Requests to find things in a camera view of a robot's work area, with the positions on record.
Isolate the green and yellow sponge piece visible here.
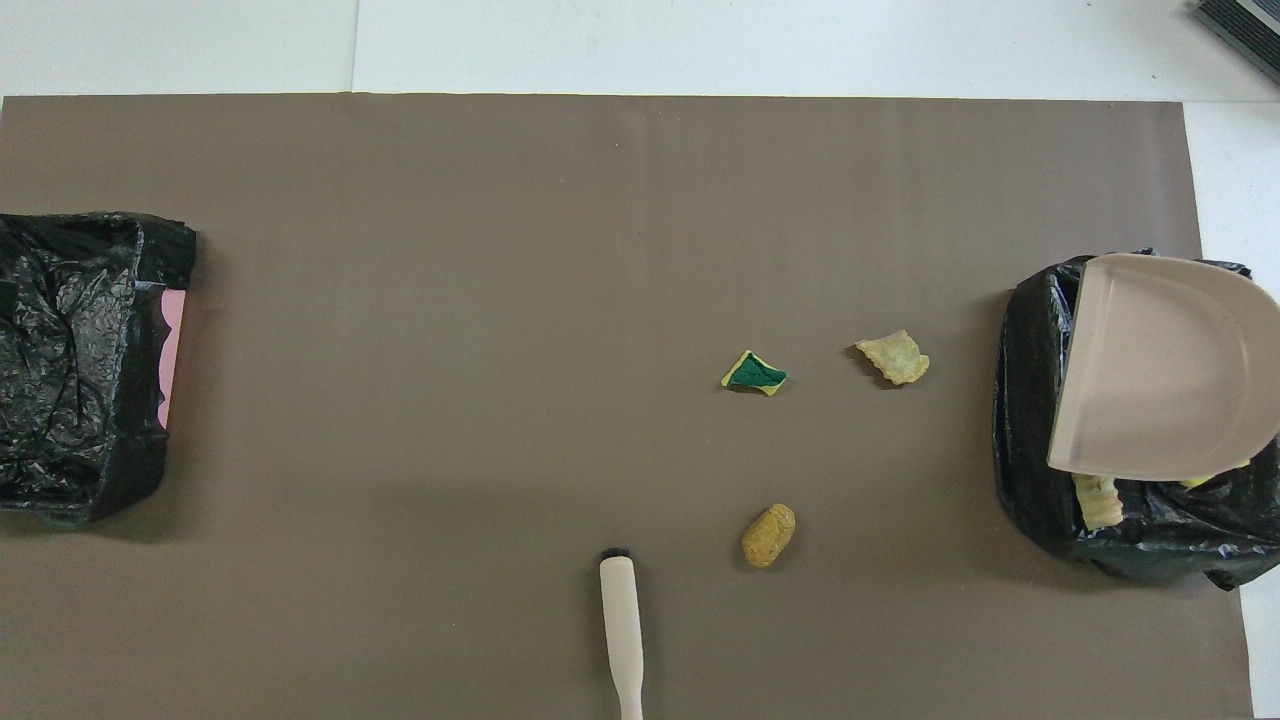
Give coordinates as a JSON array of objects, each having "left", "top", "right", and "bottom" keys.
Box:
[{"left": 721, "top": 349, "right": 790, "bottom": 399}]

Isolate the beige brush with black bristles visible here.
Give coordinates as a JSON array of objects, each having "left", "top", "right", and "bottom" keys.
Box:
[{"left": 598, "top": 546, "right": 649, "bottom": 720}]

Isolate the beige plastic dustpan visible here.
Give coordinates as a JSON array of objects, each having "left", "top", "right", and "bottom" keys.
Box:
[{"left": 1047, "top": 253, "right": 1280, "bottom": 483}]

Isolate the black bag lined trash bin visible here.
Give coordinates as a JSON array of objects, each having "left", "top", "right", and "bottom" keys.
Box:
[{"left": 992, "top": 248, "right": 1280, "bottom": 591}]

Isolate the pink plastic bin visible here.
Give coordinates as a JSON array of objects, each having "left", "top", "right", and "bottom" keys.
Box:
[{"left": 157, "top": 286, "right": 187, "bottom": 429}]

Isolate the left black bag bin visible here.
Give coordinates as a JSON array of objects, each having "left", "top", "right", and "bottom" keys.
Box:
[{"left": 0, "top": 211, "right": 198, "bottom": 526}]

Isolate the brown paper table mat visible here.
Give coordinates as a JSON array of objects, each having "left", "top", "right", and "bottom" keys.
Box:
[{"left": 0, "top": 94, "right": 1256, "bottom": 720}]

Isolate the brown sponge lump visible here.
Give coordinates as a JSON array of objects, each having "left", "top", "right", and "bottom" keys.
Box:
[{"left": 740, "top": 503, "right": 798, "bottom": 570}]

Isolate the dark grey ribbed device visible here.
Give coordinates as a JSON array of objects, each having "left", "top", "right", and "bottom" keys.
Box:
[{"left": 1194, "top": 0, "right": 1280, "bottom": 86}]

